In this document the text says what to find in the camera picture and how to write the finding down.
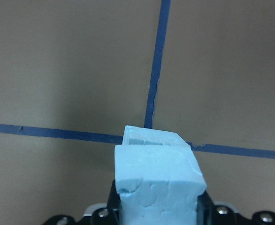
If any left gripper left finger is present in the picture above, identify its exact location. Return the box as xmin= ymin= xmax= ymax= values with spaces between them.
xmin=107 ymin=180 xmax=120 ymax=225

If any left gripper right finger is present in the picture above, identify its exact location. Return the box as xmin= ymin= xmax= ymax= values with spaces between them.
xmin=197 ymin=191 xmax=214 ymax=225

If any light blue block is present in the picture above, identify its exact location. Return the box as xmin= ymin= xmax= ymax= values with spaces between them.
xmin=115 ymin=145 xmax=206 ymax=225
xmin=122 ymin=125 xmax=191 ymax=150

